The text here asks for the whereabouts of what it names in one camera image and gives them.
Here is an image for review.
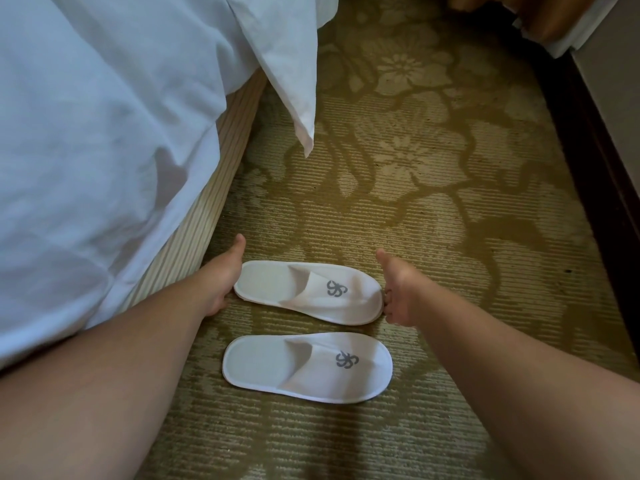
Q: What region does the person's right hand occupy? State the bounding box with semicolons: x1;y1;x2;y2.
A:
375;248;426;329

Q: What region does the person's left hand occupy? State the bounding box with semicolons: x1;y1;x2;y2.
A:
196;234;247;318

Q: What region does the white slipper with grey emblem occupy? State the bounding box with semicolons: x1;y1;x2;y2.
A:
233;260;385;326
222;332;394;405

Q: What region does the person's right forearm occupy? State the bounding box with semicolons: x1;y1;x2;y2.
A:
400;287;640;480

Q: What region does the person's left forearm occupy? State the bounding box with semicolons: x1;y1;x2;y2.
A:
0;275;221;480

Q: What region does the beige striped bed base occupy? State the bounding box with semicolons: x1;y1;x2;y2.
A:
119;70;269;313

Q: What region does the white duvet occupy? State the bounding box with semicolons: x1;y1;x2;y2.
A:
0;0;341;370

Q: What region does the dark wooden baseboard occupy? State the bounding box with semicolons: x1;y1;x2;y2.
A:
530;50;640;350

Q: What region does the golden curtain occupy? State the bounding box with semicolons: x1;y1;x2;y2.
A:
447;0;623;59

